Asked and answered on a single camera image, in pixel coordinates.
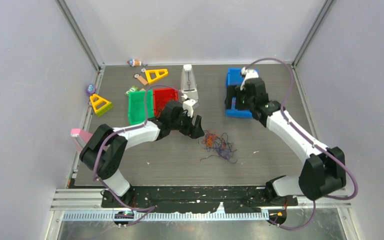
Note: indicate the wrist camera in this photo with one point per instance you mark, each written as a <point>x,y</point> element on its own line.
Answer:
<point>188,105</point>
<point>247,74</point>

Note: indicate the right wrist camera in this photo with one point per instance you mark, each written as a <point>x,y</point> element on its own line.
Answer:
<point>247,74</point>

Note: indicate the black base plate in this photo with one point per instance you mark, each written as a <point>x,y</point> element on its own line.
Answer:
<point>197,199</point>

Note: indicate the aluminium rail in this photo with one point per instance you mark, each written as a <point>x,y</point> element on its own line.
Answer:
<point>86,205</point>

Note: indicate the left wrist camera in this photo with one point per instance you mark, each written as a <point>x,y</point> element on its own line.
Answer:
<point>188,105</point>

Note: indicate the purple round toy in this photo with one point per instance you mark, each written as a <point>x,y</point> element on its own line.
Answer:
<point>90,90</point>

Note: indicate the yellow triangle toy left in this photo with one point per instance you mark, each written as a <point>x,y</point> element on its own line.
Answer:
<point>100,105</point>

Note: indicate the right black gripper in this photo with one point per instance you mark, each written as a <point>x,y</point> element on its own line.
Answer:
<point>234,91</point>

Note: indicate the small figurine toy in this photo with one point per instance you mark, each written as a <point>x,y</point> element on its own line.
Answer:
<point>134,62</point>

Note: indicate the blue plastic bin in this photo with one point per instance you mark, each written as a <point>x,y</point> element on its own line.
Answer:
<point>234,77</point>

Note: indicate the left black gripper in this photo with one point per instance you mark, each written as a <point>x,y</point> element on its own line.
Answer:
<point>192,131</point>

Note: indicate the yellow triangle toy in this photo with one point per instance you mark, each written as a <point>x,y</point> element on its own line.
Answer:
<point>100,105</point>
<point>154,75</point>

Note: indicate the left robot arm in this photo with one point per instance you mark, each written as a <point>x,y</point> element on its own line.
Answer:
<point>103,152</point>

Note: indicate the yellow triangle toy rear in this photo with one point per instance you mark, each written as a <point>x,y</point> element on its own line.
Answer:
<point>154,75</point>

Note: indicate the pink metronome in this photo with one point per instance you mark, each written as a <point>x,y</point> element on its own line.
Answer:
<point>80,138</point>

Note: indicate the white metronome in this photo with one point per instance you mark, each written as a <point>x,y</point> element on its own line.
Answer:
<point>188,82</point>

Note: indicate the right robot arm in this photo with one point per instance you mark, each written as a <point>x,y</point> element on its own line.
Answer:
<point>322,172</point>

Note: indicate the red plastic bin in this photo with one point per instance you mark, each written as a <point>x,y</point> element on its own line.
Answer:
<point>161,97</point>

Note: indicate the green toy block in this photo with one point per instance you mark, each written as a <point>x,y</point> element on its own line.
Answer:
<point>131,90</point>

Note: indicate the green plastic bin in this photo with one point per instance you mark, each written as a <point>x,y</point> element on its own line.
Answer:
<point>136,106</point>

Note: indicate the tan wooden strip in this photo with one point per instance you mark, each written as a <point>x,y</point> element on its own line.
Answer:
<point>141,79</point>

